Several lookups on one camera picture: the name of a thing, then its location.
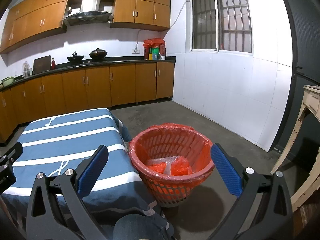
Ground dark cutting board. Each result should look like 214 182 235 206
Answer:
33 55 51 74

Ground red bottle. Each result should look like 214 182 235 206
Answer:
51 58 56 70

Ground worn white wooden table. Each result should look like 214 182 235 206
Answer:
271 85 319 211

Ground black wok left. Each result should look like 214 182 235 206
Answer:
67 51 84 65

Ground clear jar on counter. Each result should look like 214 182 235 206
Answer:
23 61 32 78

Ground red plastic bag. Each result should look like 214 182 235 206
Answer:
147 155 193 177

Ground barred window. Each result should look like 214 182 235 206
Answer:
190 0 253 53

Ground red lined trash basket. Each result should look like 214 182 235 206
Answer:
129 123 215 207

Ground blue striped table cloth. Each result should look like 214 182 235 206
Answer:
1 108 174 239

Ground lower wooden kitchen cabinets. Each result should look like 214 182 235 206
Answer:
1 56 176 145

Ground upper wooden cabinets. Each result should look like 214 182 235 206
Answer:
1 0 171 53

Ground red bag with bottles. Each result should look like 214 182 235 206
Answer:
143 38 167 61

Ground range hood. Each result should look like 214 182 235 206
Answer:
63 0 116 26

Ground black lidded wok right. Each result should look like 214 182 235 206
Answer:
89 48 107 62

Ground green pot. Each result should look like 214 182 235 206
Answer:
1 76 14 87

